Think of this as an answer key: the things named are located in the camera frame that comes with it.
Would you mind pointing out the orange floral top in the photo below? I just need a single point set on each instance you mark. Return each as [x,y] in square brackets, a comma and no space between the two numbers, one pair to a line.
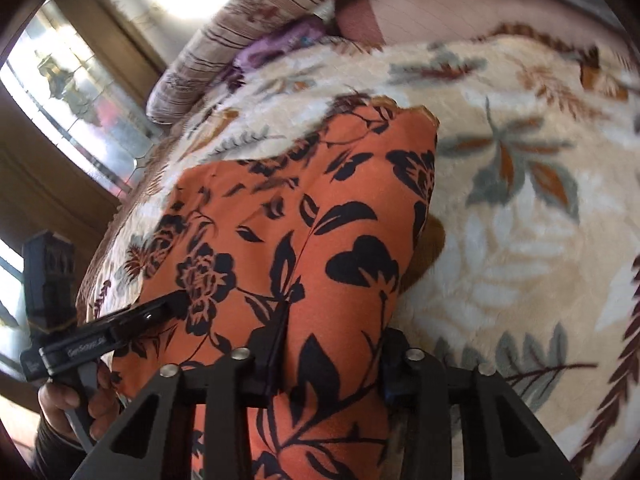
[310,210]

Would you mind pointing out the striped bolster pillow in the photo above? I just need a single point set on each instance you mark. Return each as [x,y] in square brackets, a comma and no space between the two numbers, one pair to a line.
[240,25]

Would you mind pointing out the person's left hand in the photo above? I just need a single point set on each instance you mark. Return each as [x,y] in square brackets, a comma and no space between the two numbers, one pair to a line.
[100,415]

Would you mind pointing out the leaf-print quilt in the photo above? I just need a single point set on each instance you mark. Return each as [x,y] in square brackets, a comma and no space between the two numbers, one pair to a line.
[500,270]

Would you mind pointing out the stained glass door panel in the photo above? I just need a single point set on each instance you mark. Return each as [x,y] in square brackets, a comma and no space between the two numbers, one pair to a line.
[75,95]

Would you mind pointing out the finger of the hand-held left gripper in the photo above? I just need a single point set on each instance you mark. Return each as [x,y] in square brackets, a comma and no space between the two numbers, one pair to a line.
[160,312]

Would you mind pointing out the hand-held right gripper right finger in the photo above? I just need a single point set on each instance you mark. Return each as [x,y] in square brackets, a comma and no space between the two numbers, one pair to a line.
[400,375]

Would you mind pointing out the purple cloth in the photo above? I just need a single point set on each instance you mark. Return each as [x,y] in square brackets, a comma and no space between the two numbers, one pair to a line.
[280,42]

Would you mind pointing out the pink bed sheet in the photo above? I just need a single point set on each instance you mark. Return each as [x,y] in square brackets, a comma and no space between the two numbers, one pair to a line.
[425,5]

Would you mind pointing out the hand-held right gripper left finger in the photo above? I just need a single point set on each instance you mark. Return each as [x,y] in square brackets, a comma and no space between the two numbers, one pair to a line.
[272,355]

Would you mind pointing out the wooden door frame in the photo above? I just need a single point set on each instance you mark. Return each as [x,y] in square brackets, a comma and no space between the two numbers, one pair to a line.
[115,25]

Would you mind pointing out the person's left forearm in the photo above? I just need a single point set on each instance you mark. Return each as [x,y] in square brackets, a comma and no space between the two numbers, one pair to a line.
[50,455]

